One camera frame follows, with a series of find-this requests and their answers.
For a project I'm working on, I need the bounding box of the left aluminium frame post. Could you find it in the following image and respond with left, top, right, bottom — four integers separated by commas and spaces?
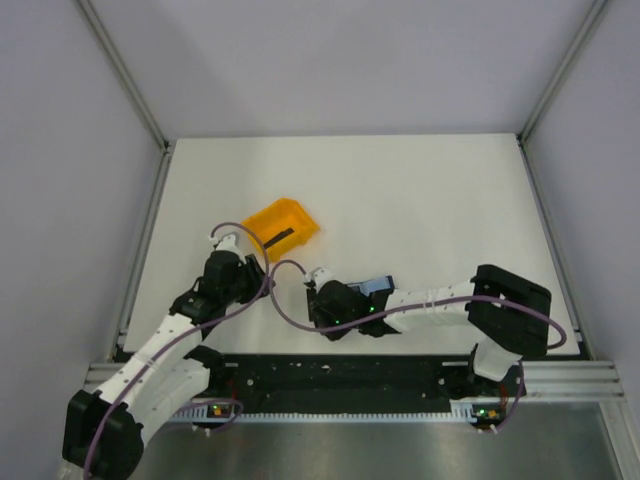
74, 0, 170, 152

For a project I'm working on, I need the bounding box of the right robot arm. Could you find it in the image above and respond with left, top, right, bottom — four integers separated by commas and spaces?
305, 264, 551, 396

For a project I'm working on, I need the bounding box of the grey cable duct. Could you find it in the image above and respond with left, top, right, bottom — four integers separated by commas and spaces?
169, 402, 506, 424

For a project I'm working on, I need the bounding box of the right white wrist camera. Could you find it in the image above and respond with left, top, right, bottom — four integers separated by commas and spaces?
304, 267, 336, 290

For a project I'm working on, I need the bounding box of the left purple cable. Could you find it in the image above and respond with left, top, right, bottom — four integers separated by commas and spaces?
82, 221, 276, 480

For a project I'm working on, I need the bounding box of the yellow plastic bin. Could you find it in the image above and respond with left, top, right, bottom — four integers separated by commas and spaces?
241, 198, 320, 263

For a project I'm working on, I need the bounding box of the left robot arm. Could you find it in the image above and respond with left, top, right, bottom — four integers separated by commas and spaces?
62, 250, 266, 479

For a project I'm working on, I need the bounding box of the purple cable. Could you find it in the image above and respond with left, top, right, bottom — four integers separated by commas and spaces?
82, 221, 276, 480
268, 258, 569, 434

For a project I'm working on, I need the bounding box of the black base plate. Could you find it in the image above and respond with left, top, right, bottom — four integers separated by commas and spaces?
201, 354, 520, 414

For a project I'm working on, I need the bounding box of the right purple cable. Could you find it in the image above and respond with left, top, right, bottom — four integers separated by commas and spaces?
268, 258, 569, 434

